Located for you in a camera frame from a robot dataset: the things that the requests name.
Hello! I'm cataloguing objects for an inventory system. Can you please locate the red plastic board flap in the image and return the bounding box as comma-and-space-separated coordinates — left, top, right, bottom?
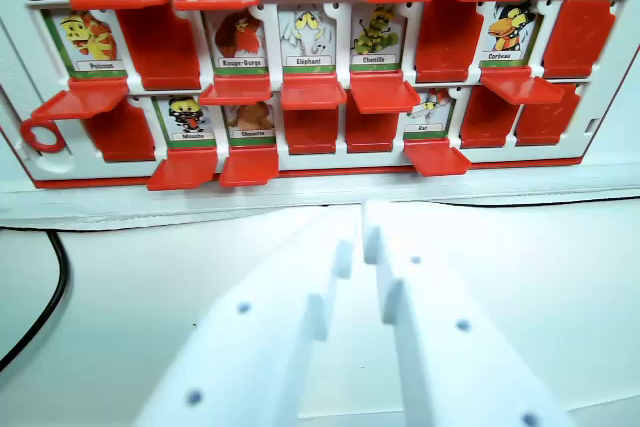
413, 0, 482, 86

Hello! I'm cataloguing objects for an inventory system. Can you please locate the red and white game board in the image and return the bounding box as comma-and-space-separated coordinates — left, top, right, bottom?
0, 0, 640, 192

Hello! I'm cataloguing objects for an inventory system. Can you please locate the thin black cable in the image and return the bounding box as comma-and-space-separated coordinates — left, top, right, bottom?
0, 228, 72, 373

